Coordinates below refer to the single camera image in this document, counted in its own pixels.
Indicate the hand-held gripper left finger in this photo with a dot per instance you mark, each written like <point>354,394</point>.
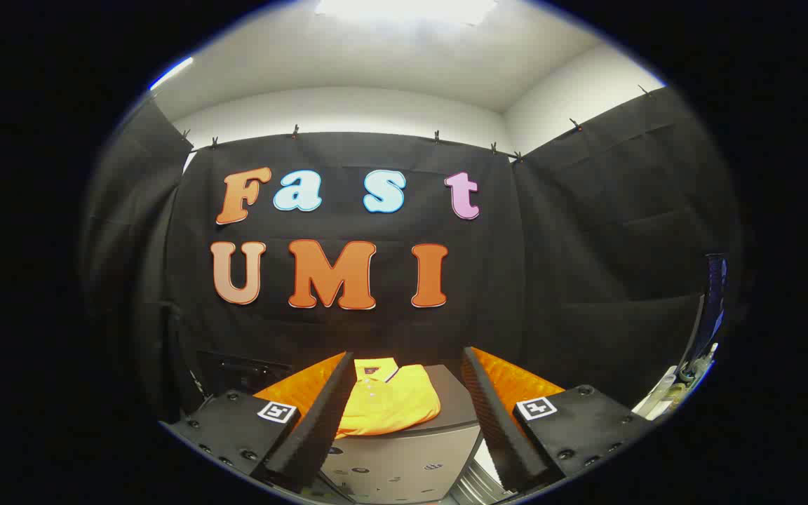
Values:
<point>313,428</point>

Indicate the yellow polo shirt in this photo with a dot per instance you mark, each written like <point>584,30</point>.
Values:
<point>390,403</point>

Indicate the row of black clips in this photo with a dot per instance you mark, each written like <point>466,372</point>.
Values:
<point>295,131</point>

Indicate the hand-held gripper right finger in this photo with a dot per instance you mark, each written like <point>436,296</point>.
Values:
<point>499,428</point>

